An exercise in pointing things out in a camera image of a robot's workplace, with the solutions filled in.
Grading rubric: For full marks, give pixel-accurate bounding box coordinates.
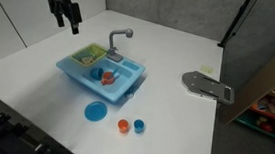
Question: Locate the blue toy cup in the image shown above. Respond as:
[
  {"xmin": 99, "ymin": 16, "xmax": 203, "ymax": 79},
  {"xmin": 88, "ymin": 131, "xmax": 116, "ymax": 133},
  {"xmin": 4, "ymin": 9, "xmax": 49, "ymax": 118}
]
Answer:
[{"xmin": 132, "ymin": 118, "xmax": 147, "ymax": 135}]

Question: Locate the green toy dish rack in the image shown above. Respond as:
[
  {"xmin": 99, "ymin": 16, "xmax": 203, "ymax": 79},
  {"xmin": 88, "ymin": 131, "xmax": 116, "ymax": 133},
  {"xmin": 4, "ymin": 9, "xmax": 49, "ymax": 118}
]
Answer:
[{"xmin": 68, "ymin": 40, "xmax": 110, "ymax": 69}]

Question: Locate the grey metal mounting plate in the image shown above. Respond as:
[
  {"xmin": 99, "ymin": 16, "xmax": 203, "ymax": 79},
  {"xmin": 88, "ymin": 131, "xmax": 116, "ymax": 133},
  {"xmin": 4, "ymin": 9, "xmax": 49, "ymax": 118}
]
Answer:
[{"xmin": 179, "ymin": 69, "xmax": 238, "ymax": 107}]

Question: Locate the wooden toy shelf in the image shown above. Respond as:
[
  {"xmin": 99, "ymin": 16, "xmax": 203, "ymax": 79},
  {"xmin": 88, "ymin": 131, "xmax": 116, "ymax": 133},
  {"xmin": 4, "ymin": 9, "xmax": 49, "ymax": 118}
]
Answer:
[{"xmin": 220, "ymin": 37, "xmax": 275, "ymax": 145}]

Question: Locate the orange toy pot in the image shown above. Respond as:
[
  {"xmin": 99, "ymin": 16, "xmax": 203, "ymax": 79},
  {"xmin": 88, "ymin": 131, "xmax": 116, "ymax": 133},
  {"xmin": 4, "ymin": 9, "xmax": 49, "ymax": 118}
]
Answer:
[{"xmin": 100, "ymin": 70, "xmax": 116, "ymax": 87}]

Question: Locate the blue toy spoon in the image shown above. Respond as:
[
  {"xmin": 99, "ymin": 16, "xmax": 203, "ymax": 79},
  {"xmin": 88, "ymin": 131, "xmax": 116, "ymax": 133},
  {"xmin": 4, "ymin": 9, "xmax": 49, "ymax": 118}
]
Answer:
[{"xmin": 110, "ymin": 66, "xmax": 123, "ymax": 81}]

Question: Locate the blue toy sink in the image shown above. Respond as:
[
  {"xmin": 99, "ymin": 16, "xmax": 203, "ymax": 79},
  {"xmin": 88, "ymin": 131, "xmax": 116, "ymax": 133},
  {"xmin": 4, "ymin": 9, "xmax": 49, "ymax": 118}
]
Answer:
[{"xmin": 52, "ymin": 39, "xmax": 149, "ymax": 107}]

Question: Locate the blue toy plate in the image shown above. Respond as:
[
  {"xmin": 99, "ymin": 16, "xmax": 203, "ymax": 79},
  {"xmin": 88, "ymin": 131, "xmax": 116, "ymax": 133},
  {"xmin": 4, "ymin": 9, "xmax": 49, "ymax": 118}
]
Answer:
[{"xmin": 82, "ymin": 100, "xmax": 109, "ymax": 124}]

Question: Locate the orange toy cup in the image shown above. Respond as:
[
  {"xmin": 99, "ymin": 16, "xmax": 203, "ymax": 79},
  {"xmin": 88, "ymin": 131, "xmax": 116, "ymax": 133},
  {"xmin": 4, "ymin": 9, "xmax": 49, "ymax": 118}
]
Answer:
[{"xmin": 117, "ymin": 117, "xmax": 131, "ymax": 134}]

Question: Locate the black tripod pole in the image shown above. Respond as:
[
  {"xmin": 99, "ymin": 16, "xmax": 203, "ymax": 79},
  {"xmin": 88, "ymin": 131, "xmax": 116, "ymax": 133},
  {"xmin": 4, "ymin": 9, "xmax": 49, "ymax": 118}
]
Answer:
[{"xmin": 216, "ymin": 0, "xmax": 255, "ymax": 52}]

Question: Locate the yellow sticky note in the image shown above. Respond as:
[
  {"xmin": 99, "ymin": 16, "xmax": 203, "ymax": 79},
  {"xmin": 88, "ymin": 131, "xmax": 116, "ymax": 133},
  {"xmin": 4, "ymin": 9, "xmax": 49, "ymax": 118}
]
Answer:
[{"xmin": 198, "ymin": 63, "xmax": 215, "ymax": 75}]

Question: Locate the grey toy faucet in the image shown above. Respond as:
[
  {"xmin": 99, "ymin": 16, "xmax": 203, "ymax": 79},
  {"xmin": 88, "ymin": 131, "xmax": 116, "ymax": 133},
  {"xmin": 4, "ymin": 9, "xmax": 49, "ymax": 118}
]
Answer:
[{"xmin": 106, "ymin": 25, "xmax": 136, "ymax": 63}]

